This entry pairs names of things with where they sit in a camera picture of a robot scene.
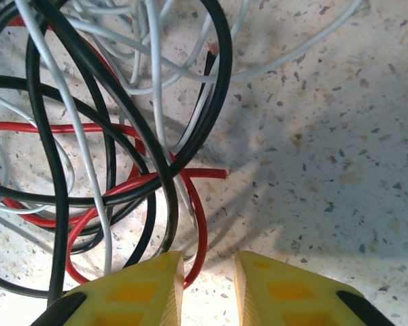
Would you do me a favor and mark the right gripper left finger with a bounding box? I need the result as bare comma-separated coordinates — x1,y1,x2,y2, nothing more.
30,250,185,326

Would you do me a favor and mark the red cable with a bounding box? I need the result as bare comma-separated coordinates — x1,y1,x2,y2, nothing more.
0,16,229,285

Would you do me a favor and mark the white cable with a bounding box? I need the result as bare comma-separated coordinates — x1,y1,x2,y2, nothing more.
0,0,363,276

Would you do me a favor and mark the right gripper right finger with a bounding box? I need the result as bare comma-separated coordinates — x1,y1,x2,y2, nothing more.
233,250,395,326

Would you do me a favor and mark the black cable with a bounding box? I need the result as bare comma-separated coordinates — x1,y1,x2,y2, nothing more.
0,0,234,306

